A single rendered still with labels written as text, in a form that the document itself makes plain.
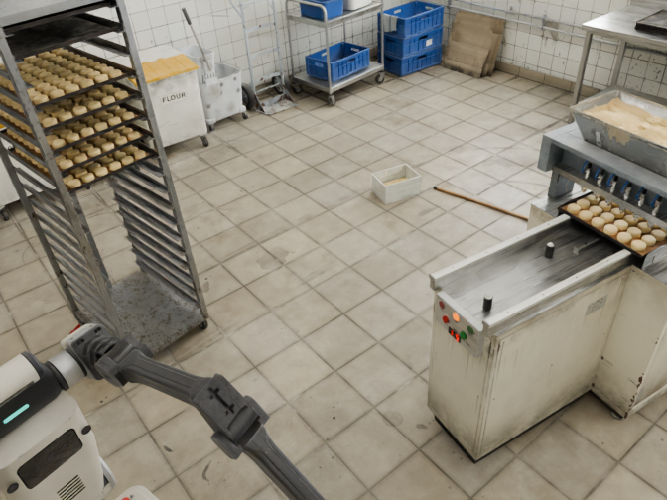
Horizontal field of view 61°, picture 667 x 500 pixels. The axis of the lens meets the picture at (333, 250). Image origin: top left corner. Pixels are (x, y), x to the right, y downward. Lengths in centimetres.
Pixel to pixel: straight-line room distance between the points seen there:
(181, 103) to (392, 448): 337
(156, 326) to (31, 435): 175
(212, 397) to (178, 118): 402
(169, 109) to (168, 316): 221
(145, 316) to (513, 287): 199
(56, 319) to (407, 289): 210
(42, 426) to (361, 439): 157
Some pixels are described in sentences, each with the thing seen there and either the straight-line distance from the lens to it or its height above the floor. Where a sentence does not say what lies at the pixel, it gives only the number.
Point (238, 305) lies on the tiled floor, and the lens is 343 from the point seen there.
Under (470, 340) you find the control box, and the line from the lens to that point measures 210.
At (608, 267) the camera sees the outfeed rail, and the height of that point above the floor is 88.
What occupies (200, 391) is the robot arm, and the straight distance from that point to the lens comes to 118.
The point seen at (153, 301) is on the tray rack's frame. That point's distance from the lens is 339.
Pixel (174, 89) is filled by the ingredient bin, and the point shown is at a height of 58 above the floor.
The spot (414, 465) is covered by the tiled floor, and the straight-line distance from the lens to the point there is 268.
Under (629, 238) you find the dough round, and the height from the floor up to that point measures 92.
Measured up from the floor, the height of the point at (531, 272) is 84.
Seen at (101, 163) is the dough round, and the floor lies 113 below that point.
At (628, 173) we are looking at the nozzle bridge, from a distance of 234.
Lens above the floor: 228
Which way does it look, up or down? 38 degrees down
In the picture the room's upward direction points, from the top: 4 degrees counter-clockwise
